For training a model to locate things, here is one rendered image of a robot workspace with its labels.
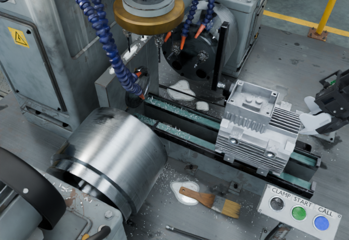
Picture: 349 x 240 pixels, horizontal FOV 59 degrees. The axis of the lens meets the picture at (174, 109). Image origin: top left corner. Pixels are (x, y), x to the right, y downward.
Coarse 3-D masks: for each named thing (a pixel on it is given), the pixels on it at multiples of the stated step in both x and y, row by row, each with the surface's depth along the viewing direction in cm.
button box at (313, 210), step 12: (264, 192) 73; (276, 192) 72; (288, 192) 71; (264, 204) 72; (288, 204) 71; (300, 204) 70; (312, 204) 70; (276, 216) 71; (288, 216) 70; (312, 216) 69; (324, 216) 68; (336, 216) 68; (300, 228) 69; (312, 228) 69; (336, 228) 68
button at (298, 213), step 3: (294, 207) 70; (297, 207) 70; (300, 207) 70; (294, 210) 70; (297, 210) 69; (300, 210) 69; (303, 210) 69; (294, 213) 69; (297, 213) 69; (300, 213) 69; (303, 213) 69; (294, 216) 69; (297, 216) 69; (300, 216) 69; (303, 216) 69; (297, 219) 69; (300, 219) 69
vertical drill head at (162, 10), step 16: (128, 0) 74; (144, 0) 72; (160, 0) 73; (176, 0) 79; (128, 16) 74; (144, 16) 73; (160, 16) 74; (176, 16) 74; (128, 32) 81; (144, 32) 73; (160, 32) 74; (128, 48) 86
